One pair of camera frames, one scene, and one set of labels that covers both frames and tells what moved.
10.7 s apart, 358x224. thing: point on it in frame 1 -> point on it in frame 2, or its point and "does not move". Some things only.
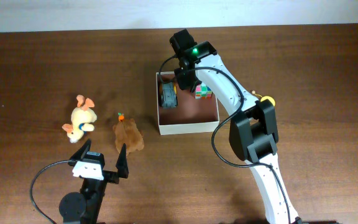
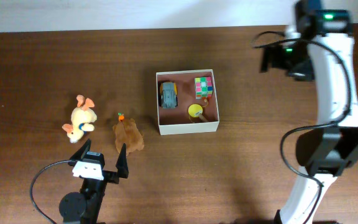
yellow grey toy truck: x=168 y=94 does not move
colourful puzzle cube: x=202 y=91 does not move
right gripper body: x=184 y=79 -> x=294 y=60
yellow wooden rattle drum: x=265 y=98 -> x=196 y=111
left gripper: x=122 y=167 does not move
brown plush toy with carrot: x=127 y=132 does not move
